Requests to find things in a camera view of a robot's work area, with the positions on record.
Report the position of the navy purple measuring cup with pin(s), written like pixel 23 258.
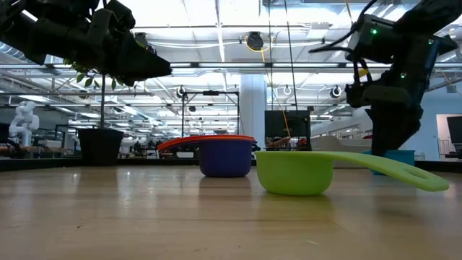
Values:
pixel 225 159

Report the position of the green measuring cup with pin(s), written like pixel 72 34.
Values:
pixel 294 173

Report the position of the grey plastic basket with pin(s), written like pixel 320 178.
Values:
pixel 335 144

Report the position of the black plant pot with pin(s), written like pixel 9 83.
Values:
pixel 100 148

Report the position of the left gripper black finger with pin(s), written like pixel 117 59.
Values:
pixel 146 42
pixel 140 66

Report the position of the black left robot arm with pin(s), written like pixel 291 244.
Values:
pixel 14 32

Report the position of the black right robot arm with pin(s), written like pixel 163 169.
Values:
pixel 426 18

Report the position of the black workstation frame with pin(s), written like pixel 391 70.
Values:
pixel 210 92

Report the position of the light blue measuring cup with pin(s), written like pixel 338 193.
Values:
pixel 402 157

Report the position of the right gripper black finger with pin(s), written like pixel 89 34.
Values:
pixel 391 126

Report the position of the white robot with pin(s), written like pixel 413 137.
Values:
pixel 23 122

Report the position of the red measuring cup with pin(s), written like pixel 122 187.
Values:
pixel 231 139

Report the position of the black monitor screen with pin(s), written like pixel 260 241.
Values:
pixel 288 124

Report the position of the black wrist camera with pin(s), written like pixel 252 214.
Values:
pixel 354 95

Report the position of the green artificial plant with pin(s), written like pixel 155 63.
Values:
pixel 103 104

